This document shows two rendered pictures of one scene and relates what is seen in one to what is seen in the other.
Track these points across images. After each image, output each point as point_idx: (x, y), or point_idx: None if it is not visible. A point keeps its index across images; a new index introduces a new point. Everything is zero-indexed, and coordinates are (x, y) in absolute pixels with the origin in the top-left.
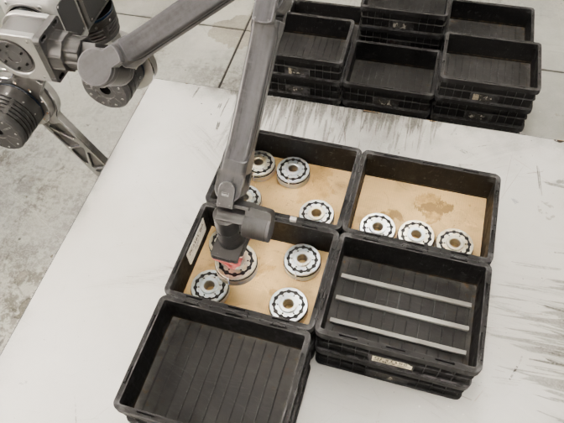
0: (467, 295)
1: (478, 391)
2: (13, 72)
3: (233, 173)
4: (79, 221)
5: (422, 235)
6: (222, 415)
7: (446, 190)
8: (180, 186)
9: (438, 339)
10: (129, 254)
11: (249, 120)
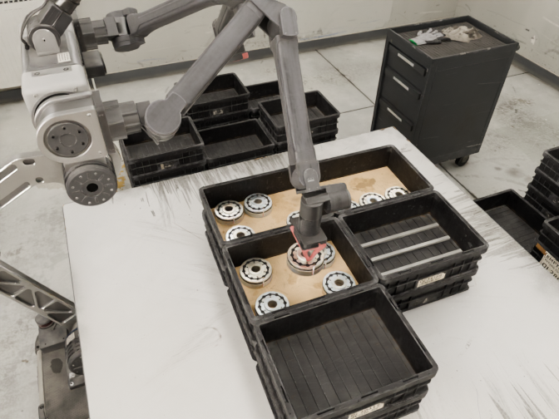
0: (429, 221)
1: (472, 278)
2: (61, 160)
3: (309, 160)
4: (86, 341)
5: (378, 199)
6: (362, 385)
7: (362, 172)
8: (160, 268)
9: (439, 253)
10: (160, 339)
11: (304, 115)
